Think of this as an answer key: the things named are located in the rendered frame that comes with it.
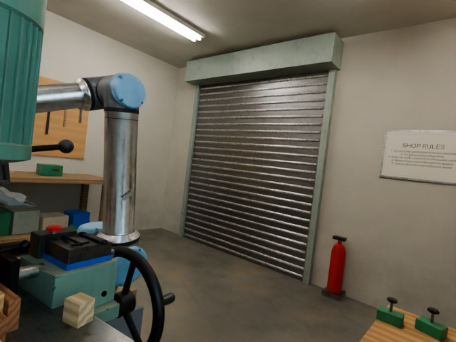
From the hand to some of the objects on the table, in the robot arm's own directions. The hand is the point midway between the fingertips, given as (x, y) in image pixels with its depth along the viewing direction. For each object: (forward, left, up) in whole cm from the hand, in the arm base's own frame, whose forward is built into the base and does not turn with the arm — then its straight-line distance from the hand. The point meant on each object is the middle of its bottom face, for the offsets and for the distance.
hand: (31, 174), depth 64 cm
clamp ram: (+12, -7, -21) cm, 26 cm away
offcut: (+26, -4, -22) cm, 34 cm away
